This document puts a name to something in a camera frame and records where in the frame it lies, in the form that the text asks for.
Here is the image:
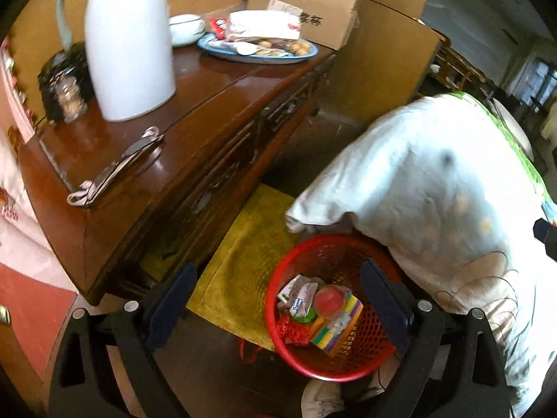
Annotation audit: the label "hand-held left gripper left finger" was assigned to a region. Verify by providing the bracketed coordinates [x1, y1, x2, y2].
[49, 262, 197, 418]

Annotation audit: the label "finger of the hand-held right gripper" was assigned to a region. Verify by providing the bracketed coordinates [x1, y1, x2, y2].
[533, 218, 557, 262]

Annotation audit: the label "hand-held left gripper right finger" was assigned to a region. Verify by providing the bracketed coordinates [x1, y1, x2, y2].
[359, 258, 510, 418]

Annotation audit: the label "orange yellow medicine box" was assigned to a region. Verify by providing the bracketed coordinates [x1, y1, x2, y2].
[309, 294, 364, 353]

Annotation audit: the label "white green packets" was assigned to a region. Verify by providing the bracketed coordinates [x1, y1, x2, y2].
[277, 275, 320, 320]

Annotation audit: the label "red plastic mesh basket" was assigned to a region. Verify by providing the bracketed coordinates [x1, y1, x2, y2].
[265, 234, 418, 379]

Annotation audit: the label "yellow floor mat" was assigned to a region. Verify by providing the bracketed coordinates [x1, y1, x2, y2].
[141, 183, 305, 351]

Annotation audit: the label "white shoe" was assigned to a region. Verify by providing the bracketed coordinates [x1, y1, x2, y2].
[301, 379, 386, 418]

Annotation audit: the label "green white cartoon blanket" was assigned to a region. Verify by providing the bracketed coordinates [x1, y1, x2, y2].
[285, 91, 557, 418]

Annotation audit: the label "pink embroidered cloth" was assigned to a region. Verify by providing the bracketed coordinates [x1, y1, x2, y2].
[0, 126, 79, 297]

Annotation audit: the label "dark wooden cabinet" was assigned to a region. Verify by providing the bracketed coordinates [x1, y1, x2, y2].
[17, 37, 338, 305]

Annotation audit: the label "wooden table with chairs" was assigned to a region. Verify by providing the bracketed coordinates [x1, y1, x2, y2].
[429, 39, 488, 96]

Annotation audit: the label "glass toothpick holder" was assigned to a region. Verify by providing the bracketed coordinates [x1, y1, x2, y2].
[58, 76, 88, 123]

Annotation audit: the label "blue oval plate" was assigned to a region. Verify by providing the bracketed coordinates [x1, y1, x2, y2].
[197, 32, 320, 65]

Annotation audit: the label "white thermos jug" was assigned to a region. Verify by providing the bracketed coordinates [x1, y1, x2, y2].
[56, 0, 177, 123]

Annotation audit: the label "pile of walnuts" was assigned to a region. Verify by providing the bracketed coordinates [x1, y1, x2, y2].
[254, 39, 314, 57]

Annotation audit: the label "white lidded porcelain cup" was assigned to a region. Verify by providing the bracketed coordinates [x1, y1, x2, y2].
[169, 14, 206, 48]

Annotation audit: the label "white pink tissue pack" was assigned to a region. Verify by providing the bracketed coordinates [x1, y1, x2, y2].
[224, 0, 303, 43]

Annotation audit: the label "brown cardboard box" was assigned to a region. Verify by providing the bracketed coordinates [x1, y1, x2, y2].
[247, 0, 361, 50]

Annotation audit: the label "red string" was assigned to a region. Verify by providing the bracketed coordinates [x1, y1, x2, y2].
[237, 335, 266, 364]

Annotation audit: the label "folded eyeglasses with cord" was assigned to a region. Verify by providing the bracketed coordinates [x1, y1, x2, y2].
[66, 126, 165, 207]

